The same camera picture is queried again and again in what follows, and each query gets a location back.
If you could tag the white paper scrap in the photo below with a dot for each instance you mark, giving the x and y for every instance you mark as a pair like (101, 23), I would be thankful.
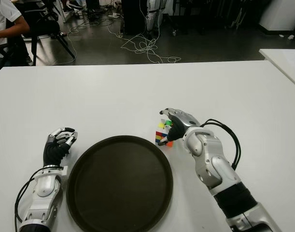
(291, 37)

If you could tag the multicolour Rubik's cube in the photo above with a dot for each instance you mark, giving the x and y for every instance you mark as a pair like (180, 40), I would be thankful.
(160, 135)

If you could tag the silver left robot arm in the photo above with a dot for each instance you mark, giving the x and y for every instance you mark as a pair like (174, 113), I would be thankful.
(44, 186)

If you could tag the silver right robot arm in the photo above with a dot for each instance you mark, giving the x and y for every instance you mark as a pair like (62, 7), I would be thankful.
(214, 166)

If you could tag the black office chair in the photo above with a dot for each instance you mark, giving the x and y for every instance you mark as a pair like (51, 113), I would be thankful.
(19, 50)

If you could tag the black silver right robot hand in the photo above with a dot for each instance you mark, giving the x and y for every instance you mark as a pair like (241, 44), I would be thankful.
(183, 122)

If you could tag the white side table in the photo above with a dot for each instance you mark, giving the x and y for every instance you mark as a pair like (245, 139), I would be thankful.
(285, 62)

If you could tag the white cabinet with black base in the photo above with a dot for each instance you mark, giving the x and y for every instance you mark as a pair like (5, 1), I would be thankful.
(280, 14)

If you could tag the dark brown round plate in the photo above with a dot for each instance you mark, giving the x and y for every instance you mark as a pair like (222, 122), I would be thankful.
(119, 186)

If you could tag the person in white shirt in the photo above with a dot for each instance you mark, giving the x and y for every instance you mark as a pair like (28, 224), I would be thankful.
(2, 17)

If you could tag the tall black cabinet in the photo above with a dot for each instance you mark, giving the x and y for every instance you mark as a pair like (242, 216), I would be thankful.
(132, 17)

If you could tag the black stool with splayed legs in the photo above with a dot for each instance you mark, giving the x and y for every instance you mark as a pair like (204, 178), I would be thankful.
(46, 24)

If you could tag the silver humanoid robot legs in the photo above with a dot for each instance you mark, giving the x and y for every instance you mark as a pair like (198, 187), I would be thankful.
(152, 17)

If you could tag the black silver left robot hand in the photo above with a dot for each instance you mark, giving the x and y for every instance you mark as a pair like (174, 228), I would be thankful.
(53, 153)

